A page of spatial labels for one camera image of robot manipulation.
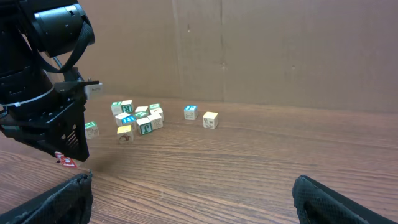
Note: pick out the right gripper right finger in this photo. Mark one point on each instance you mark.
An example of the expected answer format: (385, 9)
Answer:
(318, 204)

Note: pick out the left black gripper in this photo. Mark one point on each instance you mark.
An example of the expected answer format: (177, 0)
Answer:
(38, 112)

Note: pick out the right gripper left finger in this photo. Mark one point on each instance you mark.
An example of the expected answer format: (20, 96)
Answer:
(69, 203)

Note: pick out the white block red side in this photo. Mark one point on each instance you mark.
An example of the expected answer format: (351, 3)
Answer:
(65, 161)

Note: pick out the yellow top block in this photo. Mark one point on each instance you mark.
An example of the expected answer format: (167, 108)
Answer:
(125, 134)

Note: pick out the yellow block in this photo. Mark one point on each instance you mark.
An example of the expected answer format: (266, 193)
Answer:
(210, 120)
(125, 134)

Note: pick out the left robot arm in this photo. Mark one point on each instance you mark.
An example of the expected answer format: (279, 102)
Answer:
(48, 36)

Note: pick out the green R letter block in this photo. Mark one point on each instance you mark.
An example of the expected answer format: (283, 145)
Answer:
(91, 130)

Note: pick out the white tool picture block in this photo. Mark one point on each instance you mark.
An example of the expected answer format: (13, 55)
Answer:
(119, 118)

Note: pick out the blue top block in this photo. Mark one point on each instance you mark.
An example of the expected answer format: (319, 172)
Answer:
(130, 120)

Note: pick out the white block green side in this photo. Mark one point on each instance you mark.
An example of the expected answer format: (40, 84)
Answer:
(127, 106)

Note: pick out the white block dark side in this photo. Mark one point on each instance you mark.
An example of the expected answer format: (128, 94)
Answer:
(144, 125)

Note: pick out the white plain picture block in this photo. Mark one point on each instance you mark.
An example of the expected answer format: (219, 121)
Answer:
(141, 109)

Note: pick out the green top picture block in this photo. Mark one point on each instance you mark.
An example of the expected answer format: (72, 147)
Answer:
(154, 106)

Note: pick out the white red picture block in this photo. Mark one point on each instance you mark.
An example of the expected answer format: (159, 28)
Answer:
(158, 111)

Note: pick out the blue P letter block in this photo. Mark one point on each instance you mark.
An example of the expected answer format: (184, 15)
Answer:
(190, 112)

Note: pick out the yellow block far right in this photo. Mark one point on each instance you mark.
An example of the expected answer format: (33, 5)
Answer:
(210, 120)

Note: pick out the cardboard back panel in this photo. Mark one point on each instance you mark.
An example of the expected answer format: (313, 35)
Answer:
(319, 53)

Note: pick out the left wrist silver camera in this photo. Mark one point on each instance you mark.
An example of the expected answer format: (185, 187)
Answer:
(94, 90)

